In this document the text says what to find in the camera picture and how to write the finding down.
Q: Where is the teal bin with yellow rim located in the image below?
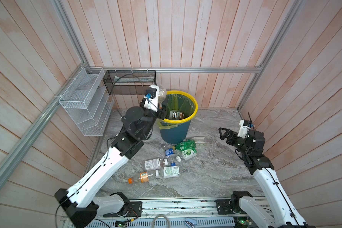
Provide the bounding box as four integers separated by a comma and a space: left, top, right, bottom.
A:
157, 90, 199, 144

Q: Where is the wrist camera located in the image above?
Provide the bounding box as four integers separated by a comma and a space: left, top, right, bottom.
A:
237, 120, 253, 138
143, 85, 159, 112

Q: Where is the aluminium front rail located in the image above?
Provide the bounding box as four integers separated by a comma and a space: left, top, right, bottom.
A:
140, 197, 272, 218

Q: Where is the white wire mesh shelf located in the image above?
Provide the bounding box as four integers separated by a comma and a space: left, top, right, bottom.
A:
59, 67, 114, 136

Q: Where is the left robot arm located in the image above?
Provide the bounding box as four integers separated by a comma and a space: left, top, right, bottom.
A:
55, 97, 168, 228

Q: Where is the white label square bottle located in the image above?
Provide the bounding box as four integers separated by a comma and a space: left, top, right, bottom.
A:
144, 158, 169, 171

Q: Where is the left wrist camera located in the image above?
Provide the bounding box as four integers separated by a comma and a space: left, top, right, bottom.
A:
143, 85, 159, 112

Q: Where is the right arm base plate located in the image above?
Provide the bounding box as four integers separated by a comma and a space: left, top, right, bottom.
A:
215, 198, 245, 215

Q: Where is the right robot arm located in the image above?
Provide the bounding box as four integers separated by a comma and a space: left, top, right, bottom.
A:
218, 126, 309, 228

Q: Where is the black wire mesh basket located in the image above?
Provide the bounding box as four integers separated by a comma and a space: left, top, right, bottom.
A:
103, 70, 157, 96

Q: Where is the blue label crushed bottle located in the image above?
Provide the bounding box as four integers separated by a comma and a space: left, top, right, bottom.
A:
162, 143, 177, 166

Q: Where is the green label white bottle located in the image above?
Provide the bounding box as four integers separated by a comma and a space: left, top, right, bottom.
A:
155, 166, 180, 178

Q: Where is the orange label bottle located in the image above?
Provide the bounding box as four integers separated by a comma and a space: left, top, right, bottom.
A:
158, 85, 167, 104
128, 171, 156, 184

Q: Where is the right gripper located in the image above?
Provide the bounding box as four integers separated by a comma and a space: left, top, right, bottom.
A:
219, 127, 249, 156

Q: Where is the clear bottle behind green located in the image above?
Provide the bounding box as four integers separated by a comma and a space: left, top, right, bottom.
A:
192, 136, 208, 148

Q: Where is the lime label white bottle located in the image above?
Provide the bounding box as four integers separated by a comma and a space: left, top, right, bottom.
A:
181, 148, 197, 161

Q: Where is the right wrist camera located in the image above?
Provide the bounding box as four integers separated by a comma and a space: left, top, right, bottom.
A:
237, 120, 253, 138

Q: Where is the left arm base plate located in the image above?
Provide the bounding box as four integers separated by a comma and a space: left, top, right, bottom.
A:
103, 201, 143, 218

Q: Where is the green crushed bottle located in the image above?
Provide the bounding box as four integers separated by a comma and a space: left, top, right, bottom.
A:
173, 140, 196, 152

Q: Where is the yellow bin liner bag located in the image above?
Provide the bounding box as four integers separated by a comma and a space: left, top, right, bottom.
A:
158, 90, 199, 130

